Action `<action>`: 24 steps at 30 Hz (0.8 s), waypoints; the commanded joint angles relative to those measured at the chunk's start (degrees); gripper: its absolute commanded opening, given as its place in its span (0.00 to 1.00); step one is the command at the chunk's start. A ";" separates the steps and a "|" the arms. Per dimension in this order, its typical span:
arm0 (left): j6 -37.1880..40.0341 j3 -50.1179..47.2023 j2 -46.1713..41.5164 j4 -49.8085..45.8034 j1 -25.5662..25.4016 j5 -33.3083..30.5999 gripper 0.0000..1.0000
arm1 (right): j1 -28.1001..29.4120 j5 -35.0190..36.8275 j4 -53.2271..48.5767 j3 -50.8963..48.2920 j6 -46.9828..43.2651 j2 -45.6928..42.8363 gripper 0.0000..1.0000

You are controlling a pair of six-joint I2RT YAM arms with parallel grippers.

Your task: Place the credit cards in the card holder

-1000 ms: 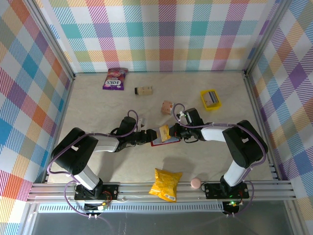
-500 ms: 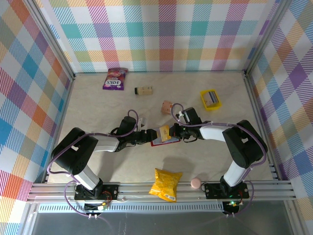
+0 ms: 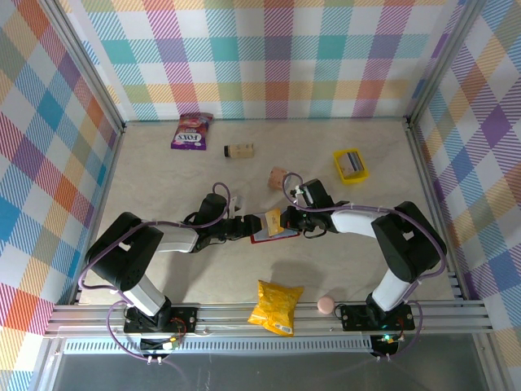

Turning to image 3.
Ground red blue snack packet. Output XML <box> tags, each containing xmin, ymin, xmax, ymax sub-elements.
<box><xmin>250</xmin><ymin>227</ymin><xmax>301</xmax><ymax>245</ymax></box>

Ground orange card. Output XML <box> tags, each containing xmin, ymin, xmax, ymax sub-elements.
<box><xmin>261</xmin><ymin>208</ymin><xmax>285</xmax><ymax>239</ymax></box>

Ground small yellow plastic bin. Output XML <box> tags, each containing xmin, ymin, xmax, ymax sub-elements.
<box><xmin>332</xmin><ymin>147</ymin><xmax>370</xmax><ymax>187</ymax></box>

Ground small beige bottle black cap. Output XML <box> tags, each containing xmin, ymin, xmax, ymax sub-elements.
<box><xmin>222</xmin><ymin>142</ymin><xmax>256</xmax><ymax>160</ymax></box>

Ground yellow chips bag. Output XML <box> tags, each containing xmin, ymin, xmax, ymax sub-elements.
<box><xmin>247</xmin><ymin>279</ymin><xmax>305</xmax><ymax>338</ymax></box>

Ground purple Fox's candy bag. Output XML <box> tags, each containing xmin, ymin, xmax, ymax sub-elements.
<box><xmin>169</xmin><ymin>112</ymin><xmax>215</xmax><ymax>152</ymax></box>

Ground small circuit board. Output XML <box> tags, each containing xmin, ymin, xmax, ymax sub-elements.
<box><xmin>140</xmin><ymin>336</ymin><xmax>181</xmax><ymax>352</ymax></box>
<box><xmin>372</xmin><ymin>333</ymin><xmax>402</xmax><ymax>354</ymax></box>

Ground grey metal panel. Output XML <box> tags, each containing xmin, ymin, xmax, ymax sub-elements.
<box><xmin>52</xmin><ymin>353</ymin><xmax>489</xmax><ymax>391</ymax></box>

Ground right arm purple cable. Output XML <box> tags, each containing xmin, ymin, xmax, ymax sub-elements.
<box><xmin>282</xmin><ymin>171</ymin><xmax>448</xmax><ymax>362</ymax></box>

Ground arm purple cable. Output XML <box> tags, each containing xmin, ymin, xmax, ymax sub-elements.
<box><xmin>77</xmin><ymin>182</ymin><xmax>238</xmax><ymax>363</ymax></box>
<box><xmin>282</xmin><ymin>171</ymin><xmax>448</xmax><ymax>362</ymax></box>

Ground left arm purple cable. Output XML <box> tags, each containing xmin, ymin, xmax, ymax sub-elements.
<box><xmin>77</xmin><ymin>182</ymin><xmax>238</xmax><ymax>363</ymax></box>

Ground aluminium frame rail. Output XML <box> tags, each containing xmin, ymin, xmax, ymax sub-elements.
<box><xmin>44</xmin><ymin>300</ymin><xmax>494</xmax><ymax>337</ymax></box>

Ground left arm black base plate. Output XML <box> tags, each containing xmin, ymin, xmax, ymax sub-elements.
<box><xmin>123</xmin><ymin>305</ymin><xmax>199</xmax><ymax>334</ymax></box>

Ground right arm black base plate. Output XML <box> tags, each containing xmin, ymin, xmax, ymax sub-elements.
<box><xmin>339</xmin><ymin>303</ymin><xmax>416</xmax><ymax>332</ymax></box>

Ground perforated grey cable duct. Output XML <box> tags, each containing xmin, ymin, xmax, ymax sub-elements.
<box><xmin>63</xmin><ymin>336</ymin><xmax>375</xmax><ymax>354</ymax></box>

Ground aluminium table side rail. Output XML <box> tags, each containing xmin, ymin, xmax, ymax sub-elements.
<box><xmin>68</xmin><ymin>125</ymin><xmax>126</xmax><ymax>305</ymax></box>
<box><xmin>405</xmin><ymin>120</ymin><xmax>467</xmax><ymax>302</ymax></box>

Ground aluminium frame post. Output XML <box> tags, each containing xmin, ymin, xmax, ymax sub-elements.
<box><xmin>405</xmin><ymin>0</ymin><xmax>488</xmax><ymax>127</ymax></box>
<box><xmin>40</xmin><ymin>0</ymin><xmax>126</xmax><ymax>135</ymax></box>

